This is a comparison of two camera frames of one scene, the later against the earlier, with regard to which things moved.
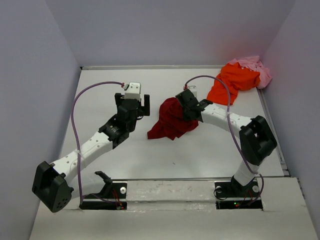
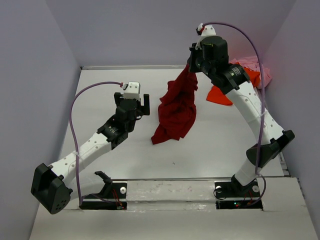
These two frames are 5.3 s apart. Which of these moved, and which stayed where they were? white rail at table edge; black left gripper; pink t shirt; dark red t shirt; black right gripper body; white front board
Moved: black right gripper body; dark red t shirt
Stayed: black left gripper; pink t shirt; white front board; white rail at table edge
